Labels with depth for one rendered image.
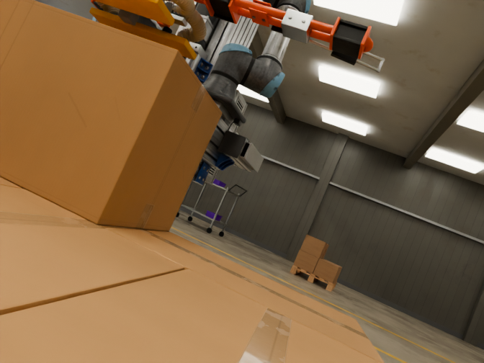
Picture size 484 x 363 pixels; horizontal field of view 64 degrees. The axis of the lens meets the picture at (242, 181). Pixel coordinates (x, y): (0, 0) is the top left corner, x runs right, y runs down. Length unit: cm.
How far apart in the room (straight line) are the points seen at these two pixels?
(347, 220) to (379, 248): 115
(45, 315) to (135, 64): 63
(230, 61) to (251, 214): 1026
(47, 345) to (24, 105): 74
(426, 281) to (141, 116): 1106
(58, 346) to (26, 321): 4
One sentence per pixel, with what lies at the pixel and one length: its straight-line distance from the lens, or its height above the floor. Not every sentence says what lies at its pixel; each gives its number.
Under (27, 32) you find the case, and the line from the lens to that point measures 108.
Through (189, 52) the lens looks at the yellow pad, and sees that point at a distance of 121.
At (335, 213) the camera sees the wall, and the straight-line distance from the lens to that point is 1141.
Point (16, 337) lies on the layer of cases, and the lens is 32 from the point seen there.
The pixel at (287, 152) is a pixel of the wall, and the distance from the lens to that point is 1181.
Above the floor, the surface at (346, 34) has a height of 117.
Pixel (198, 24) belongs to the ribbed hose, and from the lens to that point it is 117.
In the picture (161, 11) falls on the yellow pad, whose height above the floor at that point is 105.
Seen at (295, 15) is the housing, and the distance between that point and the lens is 105.
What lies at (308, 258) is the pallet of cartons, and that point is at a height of 40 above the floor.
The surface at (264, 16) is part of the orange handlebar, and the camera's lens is 108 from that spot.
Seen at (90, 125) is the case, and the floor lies 72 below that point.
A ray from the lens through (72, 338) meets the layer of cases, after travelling 34.
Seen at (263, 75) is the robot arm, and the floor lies 120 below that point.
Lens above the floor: 68
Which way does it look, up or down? 4 degrees up
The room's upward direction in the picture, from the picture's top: 24 degrees clockwise
